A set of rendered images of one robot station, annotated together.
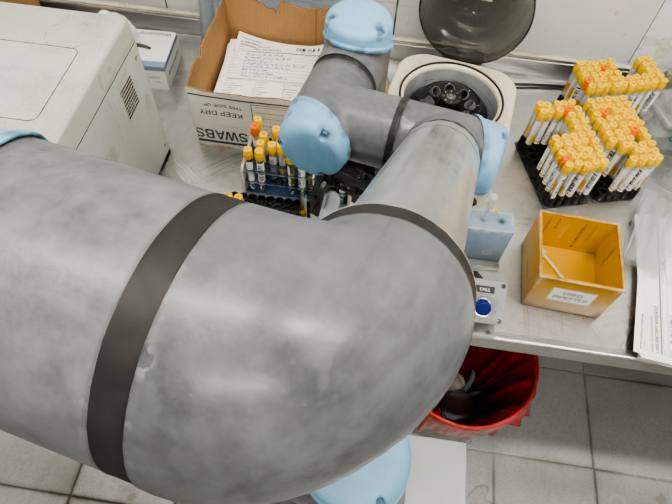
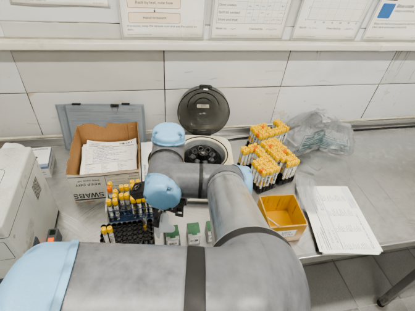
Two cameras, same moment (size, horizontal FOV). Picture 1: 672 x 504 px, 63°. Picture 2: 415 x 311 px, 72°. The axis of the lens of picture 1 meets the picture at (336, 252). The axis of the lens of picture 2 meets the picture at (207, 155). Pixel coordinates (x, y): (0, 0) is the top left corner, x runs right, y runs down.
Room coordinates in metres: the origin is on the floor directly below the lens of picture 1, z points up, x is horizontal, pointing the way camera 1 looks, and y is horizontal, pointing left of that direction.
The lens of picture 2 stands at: (0.02, 0.08, 1.74)
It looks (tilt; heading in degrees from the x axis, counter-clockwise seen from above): 42 degrees down; 339
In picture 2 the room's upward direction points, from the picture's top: 6 degrees clockwise
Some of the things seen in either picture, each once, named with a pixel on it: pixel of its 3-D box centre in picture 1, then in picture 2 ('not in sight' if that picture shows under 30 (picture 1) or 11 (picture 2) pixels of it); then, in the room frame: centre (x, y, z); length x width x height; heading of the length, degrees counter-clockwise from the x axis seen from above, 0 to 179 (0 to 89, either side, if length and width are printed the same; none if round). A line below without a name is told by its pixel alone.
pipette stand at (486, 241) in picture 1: (476, 236); not in sight; (0.54, -0.24, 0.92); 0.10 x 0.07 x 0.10; 87
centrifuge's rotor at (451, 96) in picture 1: (448, 108); (202, 158); (0.81, -0.20, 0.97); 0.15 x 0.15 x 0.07
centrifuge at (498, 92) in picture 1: (443, 125); (202, 165); (0.80, -0.20, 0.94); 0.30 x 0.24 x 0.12; 166
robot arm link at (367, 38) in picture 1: (355, 58); (168, 148); (0.52, -0.01, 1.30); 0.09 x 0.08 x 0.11; 163
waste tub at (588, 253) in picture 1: (568, 264); (279, 218); (0.50, -0.39, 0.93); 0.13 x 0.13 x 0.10; 82
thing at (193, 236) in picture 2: not in sight; (192, 234); (0.52, -0.09, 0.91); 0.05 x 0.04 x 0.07; 175
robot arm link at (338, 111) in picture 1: (341, 121); (171, 179); (0.42, 0.00, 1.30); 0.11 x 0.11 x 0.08; 73
